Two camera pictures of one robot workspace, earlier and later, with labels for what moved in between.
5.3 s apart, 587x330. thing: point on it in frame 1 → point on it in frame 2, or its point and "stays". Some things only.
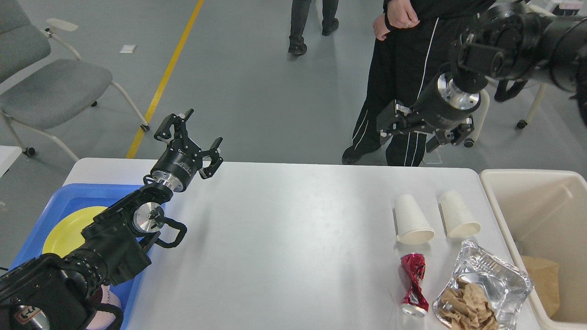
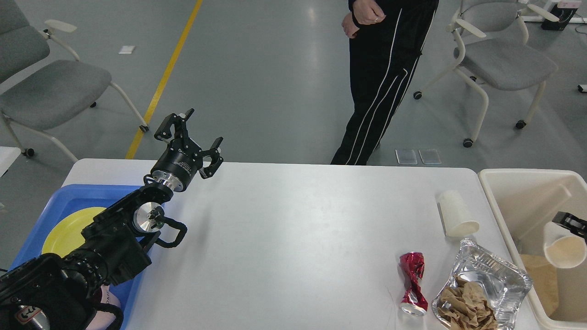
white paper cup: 460,220 stays
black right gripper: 444,105 → 576,225
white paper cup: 412,226 → 562,249
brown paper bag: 545,275 stays
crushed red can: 415,302 stays
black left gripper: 179,160 stays
